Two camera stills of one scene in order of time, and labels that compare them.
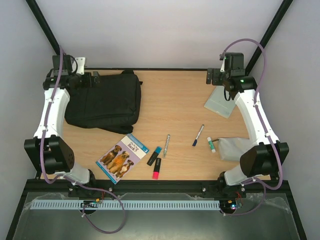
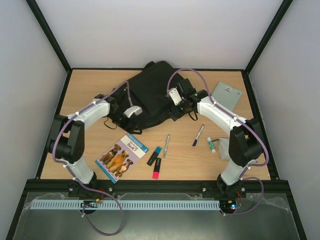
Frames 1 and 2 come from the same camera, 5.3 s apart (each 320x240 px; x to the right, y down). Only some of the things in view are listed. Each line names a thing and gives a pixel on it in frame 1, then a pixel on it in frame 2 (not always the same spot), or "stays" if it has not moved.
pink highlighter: x=156 y=172 stays
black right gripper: x=213 y=76 -> x=175 y=115
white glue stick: x=211 y=144 stays
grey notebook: x=220 y=102 stays
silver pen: x=166 y=145 stays
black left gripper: x=87 y=80 -> x=125 y=122
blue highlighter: x=154 y=155 stays
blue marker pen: x=200 y=131 stays
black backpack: x=113 y=104 -> x=143 y=101
